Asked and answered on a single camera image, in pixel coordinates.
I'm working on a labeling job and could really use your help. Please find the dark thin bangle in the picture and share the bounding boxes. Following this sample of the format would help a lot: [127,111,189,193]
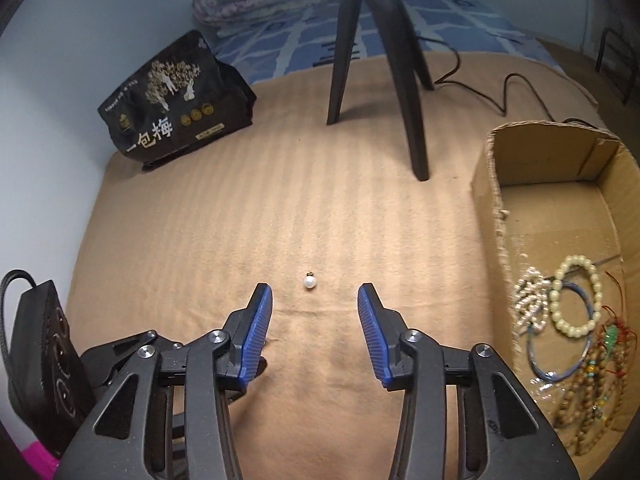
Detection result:
[525,282,601,381]

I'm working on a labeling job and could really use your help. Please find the brown cardboard box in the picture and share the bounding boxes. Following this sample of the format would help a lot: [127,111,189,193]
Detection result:
[470,120,640,480]

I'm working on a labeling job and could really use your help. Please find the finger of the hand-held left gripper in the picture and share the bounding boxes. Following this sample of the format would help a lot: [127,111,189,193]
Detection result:
[79,330,183,401]

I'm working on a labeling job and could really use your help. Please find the tan blanket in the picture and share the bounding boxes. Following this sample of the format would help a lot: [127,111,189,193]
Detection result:
[65,52,601,480]

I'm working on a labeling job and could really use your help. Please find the black metal clothes rack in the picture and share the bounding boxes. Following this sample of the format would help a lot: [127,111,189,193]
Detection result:
[594,27,640,106]

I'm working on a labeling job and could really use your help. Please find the black power strip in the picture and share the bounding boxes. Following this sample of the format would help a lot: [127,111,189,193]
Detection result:
[10,280,97,457]

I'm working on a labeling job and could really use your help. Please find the black printed snack bag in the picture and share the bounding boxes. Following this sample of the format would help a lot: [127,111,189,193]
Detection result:
[97,30,257,173]

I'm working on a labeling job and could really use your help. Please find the black tripod stand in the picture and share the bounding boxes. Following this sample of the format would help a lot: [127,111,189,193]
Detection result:
[326,0,435,182]

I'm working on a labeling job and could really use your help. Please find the pale round bead bracelet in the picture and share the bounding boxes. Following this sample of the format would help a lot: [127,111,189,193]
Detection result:
[548,255,604,338]

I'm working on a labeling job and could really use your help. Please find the brown wooden bead string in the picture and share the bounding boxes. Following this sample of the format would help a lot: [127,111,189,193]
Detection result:
[552,340,633,458]

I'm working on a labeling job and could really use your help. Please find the black power cable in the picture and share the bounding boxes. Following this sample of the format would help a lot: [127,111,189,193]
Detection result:
[417,35,596,126]

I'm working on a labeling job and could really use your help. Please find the small white bead bracelet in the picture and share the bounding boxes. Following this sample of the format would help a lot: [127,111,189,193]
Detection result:
[512,266,553,333]

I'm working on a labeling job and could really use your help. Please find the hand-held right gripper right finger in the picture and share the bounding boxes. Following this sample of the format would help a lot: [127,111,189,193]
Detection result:
[356,282,583,480]

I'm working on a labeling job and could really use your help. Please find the green pendant red cord necklace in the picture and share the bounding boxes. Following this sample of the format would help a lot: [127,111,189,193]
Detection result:
[592,272,640,361]

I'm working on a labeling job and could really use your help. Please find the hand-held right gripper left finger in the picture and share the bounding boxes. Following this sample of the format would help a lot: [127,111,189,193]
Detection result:
[60,282,275,480]

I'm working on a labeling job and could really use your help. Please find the blue patterned bed sheet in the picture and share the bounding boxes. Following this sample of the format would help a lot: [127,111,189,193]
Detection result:
[207,0,556,86]

